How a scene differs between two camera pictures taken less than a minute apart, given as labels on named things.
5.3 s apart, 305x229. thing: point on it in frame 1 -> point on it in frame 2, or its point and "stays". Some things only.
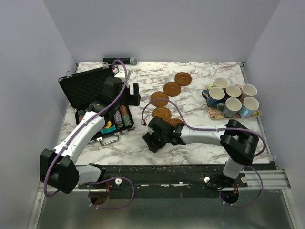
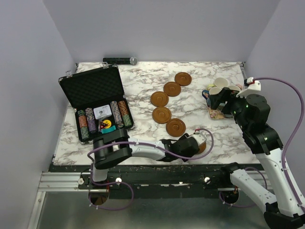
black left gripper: x=134 y=99 -> x=182 y=137
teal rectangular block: x=109 y=129 stays
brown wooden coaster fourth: x=159 y=95 stays
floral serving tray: x=213 y=113 stays
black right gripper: x=151 y=140 -> x=219 y=98
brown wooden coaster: x=172 y=88 stays
